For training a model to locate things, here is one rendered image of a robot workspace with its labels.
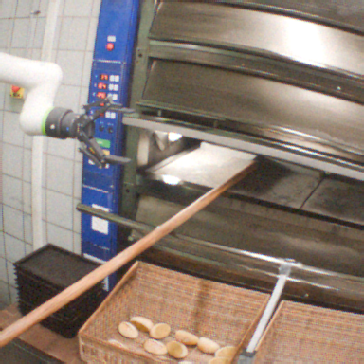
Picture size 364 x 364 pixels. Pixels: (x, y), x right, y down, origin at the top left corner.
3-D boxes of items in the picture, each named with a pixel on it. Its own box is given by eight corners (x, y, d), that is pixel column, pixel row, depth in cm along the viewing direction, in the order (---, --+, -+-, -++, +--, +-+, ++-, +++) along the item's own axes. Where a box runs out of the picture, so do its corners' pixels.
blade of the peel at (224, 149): (318, 178, 251) (319, 172, 250) (200, 149, 272) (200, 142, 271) (334, 158, 282) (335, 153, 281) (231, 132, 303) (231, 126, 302)
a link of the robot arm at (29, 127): (27, 135, 187) (9, 131, 177) (37, 98, 187) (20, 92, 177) (58, 142, 182) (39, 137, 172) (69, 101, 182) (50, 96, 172)
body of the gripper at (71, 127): (76, 108, 176) (101, 112, 173) (74, 136, 179) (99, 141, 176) (62, 113, 170) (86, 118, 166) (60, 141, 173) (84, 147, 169)
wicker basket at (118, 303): (134, 314, 251) (136, 258, 242) (259, 347, 231) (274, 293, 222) (77, 360, 209) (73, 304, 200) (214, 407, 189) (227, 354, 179)
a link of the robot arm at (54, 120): (42, 140, 174) (44, 110, 171) (63, 132, 184) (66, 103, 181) (57, 144, 171) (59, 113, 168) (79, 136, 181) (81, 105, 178)
